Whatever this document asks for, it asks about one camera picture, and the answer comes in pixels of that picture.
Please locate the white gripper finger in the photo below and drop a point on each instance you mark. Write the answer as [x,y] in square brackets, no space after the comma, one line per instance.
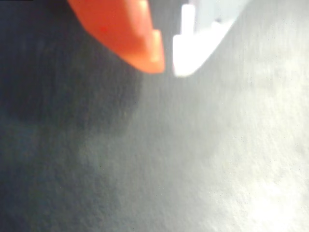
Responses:
[205,26]

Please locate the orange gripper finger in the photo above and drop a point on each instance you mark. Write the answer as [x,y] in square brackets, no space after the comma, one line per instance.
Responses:
[123,26]

